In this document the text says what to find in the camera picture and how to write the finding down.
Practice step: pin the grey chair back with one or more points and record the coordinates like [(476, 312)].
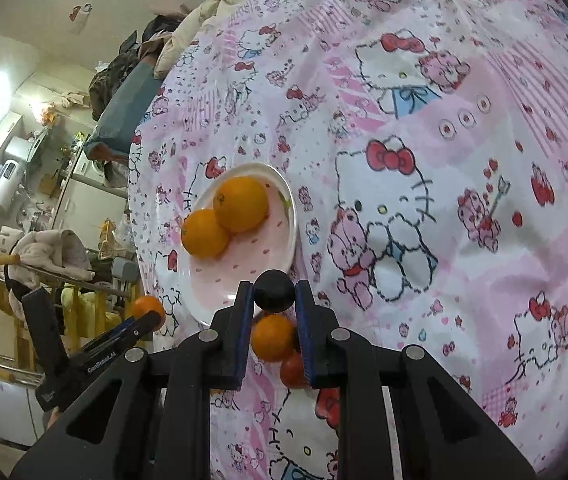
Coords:
[(124, 271)]

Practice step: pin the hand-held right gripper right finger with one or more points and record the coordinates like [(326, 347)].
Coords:
[(306, 340)]

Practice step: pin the pink cartoon cat bedsheet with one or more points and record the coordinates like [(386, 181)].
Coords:
[(414, 160)]

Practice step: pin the yellow cloth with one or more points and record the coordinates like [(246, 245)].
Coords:
[(86, 307)]

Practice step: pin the large orange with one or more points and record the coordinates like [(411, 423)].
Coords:
[(240, 204)]

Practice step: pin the black plum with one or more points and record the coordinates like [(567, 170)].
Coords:
[(274, 291)]

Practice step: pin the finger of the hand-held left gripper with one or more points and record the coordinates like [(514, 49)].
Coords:
[(131, 329)]

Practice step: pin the cream duvet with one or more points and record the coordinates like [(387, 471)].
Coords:
[(214, 10)]

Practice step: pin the dark clothes pile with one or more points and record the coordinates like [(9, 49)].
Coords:
[(119, 67)]

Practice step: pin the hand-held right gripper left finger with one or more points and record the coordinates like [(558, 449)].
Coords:
[(245, 340)]

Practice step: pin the small orange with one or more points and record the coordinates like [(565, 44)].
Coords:
[(273, 338), (146, 307), (205, 233)]

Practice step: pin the blue cloth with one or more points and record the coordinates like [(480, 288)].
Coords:
[(121, 110)]

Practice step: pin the white water heater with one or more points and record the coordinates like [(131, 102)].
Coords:
[(6, 180)]

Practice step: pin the white pink dotted plate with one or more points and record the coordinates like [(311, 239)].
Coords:
[(254, 260)]

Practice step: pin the beige towel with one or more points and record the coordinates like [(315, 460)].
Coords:
[(49, 255)]

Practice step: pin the red tomato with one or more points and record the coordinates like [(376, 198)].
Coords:
[(292, 371)]

